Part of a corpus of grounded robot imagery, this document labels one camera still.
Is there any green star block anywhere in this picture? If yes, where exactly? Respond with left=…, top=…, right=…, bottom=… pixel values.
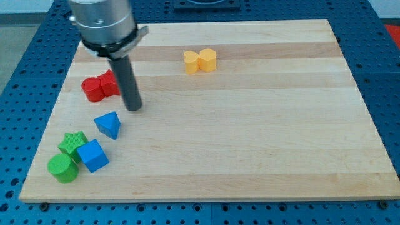
left=58, top=131, right=88, bottom=164

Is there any green cylinder block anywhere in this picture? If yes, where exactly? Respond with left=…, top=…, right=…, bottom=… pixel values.
left=47, top=154, right=79, bottom=183

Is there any red star block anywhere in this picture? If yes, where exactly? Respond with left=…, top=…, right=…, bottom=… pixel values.
left=97, top=69, right=120, bottom=97

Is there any wooden board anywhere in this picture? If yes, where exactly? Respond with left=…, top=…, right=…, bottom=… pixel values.
left=19, top=19, right=399, bottom=203

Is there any yellow heart block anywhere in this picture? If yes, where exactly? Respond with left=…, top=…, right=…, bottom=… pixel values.
left=183, top=51, right=199, bottom=74

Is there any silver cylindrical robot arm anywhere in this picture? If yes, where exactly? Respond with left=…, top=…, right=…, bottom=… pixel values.
left=68, top=0, right=149, bottom=111

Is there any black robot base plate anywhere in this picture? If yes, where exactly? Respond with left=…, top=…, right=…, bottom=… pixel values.
left=173, top=0, right=241, bottom=11

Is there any red cylinder block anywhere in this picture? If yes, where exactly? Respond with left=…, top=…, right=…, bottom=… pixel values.
left=81, top=77, right=106, bottom=102

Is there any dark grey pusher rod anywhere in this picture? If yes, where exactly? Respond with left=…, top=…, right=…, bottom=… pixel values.
left=108, top=56, right=143, bottom=111

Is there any yellow hexagon block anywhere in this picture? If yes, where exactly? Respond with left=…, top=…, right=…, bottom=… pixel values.
left=199, top=48, right=216, bottom=72

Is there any blue triangle block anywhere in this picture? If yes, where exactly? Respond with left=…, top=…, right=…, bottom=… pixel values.
left=94, top=111, right=121, bottom=140

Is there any blue cube block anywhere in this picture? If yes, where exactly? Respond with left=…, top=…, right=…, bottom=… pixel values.
left=77, top=139, right=109, bottom=173

